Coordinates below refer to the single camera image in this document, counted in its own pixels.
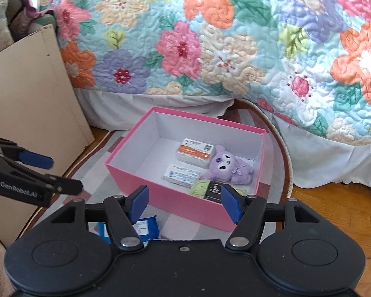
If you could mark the purple plush toy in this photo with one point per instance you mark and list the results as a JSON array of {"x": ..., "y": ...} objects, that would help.
[{"x": 225, "y": 167}]

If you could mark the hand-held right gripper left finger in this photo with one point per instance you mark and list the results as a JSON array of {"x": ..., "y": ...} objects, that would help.
[{"x": 139, "y": 201}]

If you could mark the checkered rug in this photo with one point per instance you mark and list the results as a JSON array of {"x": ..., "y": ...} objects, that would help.
[{"x": 95, "y": 161}]

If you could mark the blue wet wipes pack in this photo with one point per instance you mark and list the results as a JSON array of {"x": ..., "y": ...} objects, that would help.
[{"x": 148, "y": 227}]

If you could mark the green cloth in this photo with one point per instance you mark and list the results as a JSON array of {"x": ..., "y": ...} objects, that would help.
[{"x": 44, "y": 20}]

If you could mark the pink cardboard box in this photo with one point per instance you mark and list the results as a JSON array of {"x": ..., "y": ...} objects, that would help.
[{"x": 179, "y": 198}]

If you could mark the beige cabinet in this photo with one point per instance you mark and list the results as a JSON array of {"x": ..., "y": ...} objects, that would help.
[{"x": 24, "y": 99}]

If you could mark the green yarn ball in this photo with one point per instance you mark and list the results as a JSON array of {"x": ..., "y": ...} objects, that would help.
[{"x": 199, "y": 188}]

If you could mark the small white labelled box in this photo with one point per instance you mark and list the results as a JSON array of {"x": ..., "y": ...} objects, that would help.
[{"x": 181, "y": 174}]

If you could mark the clear plastic box orange label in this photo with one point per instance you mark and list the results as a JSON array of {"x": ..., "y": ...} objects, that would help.
[{"x": 194, "y": 151}]

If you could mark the beige patterned cushion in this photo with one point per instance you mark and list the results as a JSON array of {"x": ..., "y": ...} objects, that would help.
[{"x": 0, "y": 21}]

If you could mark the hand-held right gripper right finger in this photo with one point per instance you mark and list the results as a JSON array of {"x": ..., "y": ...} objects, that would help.
[{"x": 230, "y": 204}]

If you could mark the floral quilt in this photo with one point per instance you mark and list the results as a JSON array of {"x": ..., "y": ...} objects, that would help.
[{"x": 204, "y": 37}]

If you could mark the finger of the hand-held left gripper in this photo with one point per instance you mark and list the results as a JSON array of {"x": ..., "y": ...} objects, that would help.
[
  {"x": 66, "y": 186},
  {"x": 37, "y": 160}
]

